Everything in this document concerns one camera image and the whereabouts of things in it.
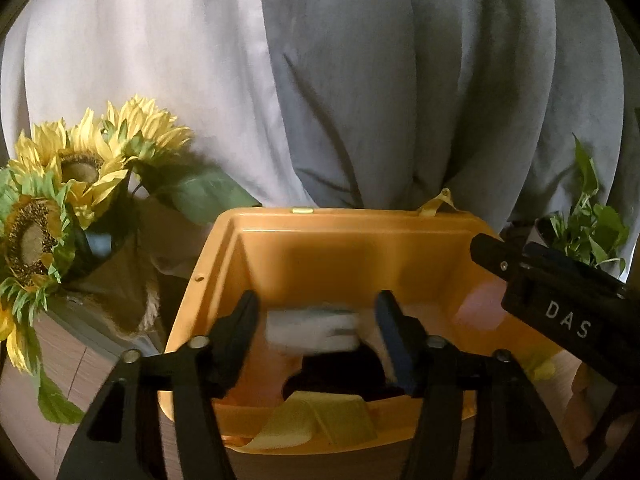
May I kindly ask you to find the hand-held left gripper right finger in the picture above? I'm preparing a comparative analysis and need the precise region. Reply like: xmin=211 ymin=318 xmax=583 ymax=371
xmin=375 ymin=290 xmax=576 ymax=480

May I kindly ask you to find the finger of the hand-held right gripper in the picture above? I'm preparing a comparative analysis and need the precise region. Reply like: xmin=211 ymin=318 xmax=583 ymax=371
xmin=469 ymin=232 xmax=528 ymax=282
xmin=522 ymin=241 xmax=627 ymax=292

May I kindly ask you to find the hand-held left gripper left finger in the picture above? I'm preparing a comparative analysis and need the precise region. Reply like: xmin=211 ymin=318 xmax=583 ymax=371
xmin=56 ymin=290 xmax=261 ymax=480

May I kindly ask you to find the black mouse plush toy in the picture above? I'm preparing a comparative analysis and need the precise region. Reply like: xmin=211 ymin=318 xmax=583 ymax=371
xmin=281 ymin=340 xmax=403 ymax=404

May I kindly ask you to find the white teal tissue packet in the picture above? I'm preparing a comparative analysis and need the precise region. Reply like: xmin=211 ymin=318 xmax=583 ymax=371
xmin=264 ymin=302 xmax=362 ymax=354

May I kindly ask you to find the orange plastic crate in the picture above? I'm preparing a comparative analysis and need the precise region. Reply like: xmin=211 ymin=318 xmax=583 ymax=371
xmin=157 ymin=205 xmax=568 ymax=457

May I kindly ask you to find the person's right hand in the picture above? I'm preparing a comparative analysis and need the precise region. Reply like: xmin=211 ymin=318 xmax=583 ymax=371
xmin=562 ymin=360 xmax=640 ymax=463

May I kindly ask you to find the green plant in white pot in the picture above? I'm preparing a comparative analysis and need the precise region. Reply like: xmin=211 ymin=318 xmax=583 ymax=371
xmin=542 ymin=134 xmax=632 ymax=278

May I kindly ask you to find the grey curtain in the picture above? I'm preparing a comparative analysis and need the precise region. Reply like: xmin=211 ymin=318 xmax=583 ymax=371
xmin=254 ymin=0 xmax=640 ymax=242

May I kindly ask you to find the artificial sunflower bouquet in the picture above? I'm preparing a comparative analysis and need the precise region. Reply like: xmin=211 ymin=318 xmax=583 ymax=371
xmin=0 ymin=94 xmax=262 ymax=426

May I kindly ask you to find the pale pink curtain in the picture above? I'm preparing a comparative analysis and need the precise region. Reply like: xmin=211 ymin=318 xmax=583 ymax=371
xmin=0 ymin=0 xmax=313 ymax=213

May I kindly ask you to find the yellow ribbon handle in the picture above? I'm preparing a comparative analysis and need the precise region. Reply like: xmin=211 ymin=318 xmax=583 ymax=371
xmin=417 ymin=188 xmax=459 ymax=218
xmin=519 ymin=349 xmax=558 ymax=382
xmin=239 ymin=392 xmax=379 ymax=454

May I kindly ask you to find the brown bag with rope handle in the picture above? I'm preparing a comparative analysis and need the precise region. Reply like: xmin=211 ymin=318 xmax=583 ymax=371
xmin=64 ymin=195 xmax=217 ymax=342

